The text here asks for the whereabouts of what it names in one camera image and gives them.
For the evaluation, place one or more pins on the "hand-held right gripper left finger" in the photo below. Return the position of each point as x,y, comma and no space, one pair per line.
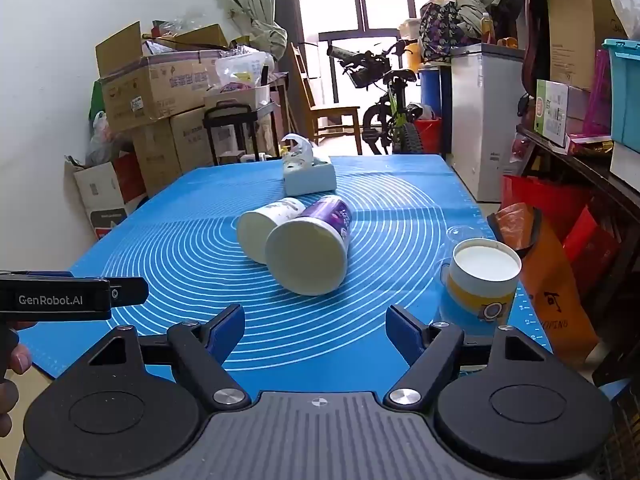
227,329

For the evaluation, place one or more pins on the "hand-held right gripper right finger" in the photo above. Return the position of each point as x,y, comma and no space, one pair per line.
402,334

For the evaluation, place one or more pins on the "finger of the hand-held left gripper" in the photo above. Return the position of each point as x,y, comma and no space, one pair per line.
129,291

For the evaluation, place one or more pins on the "white purple paper cup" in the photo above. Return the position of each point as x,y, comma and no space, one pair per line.
255,230

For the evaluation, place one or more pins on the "person's left hand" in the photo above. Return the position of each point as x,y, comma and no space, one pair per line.
21,360

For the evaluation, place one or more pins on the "blue silicone mat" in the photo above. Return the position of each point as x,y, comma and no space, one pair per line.
175,260

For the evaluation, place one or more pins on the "white yellow mug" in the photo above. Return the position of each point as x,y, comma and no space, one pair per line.
475,300

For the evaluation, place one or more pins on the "white red cardboard box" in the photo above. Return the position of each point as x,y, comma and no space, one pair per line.
107,195

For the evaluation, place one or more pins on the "orange shopping bag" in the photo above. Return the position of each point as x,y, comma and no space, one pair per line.
555,300

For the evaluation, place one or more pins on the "light blue tissue box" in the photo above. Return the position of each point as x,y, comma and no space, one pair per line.
310,180

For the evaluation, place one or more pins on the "red shopping bag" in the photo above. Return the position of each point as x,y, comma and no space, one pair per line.
540,195

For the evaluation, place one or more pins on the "red bucket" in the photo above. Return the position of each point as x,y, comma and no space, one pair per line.
429,135

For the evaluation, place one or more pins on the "large open cardboard box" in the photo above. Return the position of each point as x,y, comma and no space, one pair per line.
145,90

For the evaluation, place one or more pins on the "black utility cart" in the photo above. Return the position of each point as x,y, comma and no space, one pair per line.
225,110

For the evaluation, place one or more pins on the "white chest freezer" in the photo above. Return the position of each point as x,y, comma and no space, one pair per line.
480,125

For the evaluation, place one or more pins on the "black green bicycle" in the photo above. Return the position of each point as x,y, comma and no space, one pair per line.
395,110

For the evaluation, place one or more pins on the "wooden chair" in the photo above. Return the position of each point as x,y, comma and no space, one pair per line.
330,112

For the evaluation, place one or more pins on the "blue barrel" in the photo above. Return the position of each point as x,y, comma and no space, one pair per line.
432,90

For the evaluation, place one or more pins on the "clear plastic bag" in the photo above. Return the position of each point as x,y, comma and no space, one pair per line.
242,70

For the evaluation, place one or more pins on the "dark wooden shelf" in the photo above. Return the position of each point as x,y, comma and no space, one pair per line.
600,180

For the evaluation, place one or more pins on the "green white carton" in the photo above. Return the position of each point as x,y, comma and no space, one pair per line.
552,110

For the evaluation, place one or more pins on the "floral fabric bag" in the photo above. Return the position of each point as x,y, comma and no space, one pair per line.
445,30

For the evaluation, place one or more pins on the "light green curtain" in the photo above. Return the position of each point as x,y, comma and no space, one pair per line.
245,0

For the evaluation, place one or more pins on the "yellow bottle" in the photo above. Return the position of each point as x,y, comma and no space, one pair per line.
487,27

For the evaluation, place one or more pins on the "teal storage bin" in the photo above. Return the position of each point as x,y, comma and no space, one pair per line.
625,95

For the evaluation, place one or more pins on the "tall brown cardboard box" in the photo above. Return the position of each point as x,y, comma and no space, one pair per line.
575,30

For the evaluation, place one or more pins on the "white plastic bag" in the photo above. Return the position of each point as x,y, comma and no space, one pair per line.
622,5

